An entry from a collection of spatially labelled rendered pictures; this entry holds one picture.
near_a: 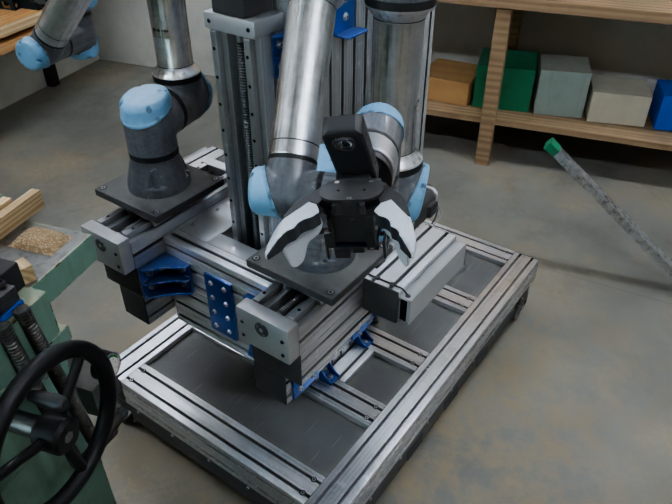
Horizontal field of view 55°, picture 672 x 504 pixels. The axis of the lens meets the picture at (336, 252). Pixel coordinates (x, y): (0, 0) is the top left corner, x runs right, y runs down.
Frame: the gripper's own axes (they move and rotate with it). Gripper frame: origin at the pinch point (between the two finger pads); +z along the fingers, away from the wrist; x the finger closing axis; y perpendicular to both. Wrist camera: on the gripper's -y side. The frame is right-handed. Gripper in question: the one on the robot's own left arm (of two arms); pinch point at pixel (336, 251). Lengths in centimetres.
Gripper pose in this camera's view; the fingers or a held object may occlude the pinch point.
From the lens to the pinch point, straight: 64.4
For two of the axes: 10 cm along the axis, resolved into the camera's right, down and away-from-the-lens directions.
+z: -1.7, 5.8, -8.0
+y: 1.3, 8.1, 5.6
